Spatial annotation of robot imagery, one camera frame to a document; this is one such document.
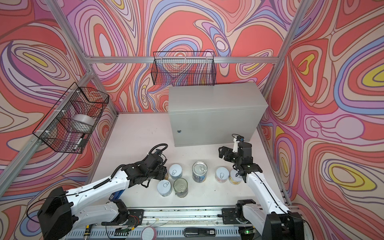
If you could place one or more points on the green circuit board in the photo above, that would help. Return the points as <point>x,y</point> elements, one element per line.
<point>122,232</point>

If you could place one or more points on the teal can front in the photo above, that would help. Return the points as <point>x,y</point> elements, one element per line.
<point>164,188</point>

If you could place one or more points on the chopped tomato can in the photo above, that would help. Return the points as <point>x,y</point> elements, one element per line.
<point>181,187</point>

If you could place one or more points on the black wire basket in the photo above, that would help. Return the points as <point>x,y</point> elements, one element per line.
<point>184,68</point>
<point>57,133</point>

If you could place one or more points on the yellow black screwdriver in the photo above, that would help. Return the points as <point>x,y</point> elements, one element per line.
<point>87,232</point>

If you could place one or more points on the yellow-label can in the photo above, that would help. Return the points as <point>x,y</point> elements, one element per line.
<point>235,178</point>

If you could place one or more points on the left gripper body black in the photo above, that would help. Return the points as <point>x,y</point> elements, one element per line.
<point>159,174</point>

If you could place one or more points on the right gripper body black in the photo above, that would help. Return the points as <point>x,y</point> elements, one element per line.
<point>231,156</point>

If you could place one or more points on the large blue-label can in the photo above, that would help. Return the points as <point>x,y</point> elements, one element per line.
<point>200,170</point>

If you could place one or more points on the black barcode device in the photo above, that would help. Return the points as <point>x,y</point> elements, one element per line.
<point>199,232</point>

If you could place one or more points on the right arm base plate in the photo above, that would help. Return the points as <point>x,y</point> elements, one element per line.
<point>232,216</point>

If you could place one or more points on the left black wire basket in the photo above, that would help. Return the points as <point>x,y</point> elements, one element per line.
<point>57,133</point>

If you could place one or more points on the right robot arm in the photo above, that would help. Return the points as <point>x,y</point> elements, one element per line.
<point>272,219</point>

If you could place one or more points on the teal can rear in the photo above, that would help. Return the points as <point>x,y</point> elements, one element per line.
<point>175,171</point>

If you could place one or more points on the teal can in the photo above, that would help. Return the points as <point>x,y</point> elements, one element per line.
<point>164,188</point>
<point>175,171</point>

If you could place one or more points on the pink-label can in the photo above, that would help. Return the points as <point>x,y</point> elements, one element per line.
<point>222,175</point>

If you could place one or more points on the back black wire basket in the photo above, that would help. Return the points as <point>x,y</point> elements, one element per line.
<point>184,68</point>

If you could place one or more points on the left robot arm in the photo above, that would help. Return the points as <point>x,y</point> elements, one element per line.
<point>64,210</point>

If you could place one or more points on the grey metal cabinet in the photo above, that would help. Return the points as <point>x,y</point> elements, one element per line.
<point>206,115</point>

